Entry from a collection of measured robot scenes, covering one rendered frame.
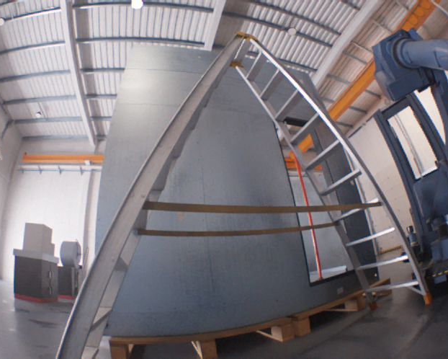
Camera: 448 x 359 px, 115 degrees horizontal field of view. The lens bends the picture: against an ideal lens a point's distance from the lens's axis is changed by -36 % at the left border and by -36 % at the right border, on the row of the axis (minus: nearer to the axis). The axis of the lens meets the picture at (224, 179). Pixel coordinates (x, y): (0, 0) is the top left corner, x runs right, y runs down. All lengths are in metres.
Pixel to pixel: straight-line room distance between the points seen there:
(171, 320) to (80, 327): 0.96
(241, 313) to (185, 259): 0.56
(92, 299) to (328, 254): 6.17
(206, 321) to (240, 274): 0.42
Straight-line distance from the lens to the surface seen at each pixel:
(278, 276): 1.79
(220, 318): 1.64
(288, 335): 1.76
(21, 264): 5.05
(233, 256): 1.65
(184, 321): 1.60
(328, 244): 6.52
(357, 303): 2.21
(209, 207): 0.78
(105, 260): 0.70
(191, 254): 1.59
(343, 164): 2.72
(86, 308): 0.71
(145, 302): 1.57
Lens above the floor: 0.55
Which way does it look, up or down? 25 degrees up
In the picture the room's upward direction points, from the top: 7 degrees counter-clockwise
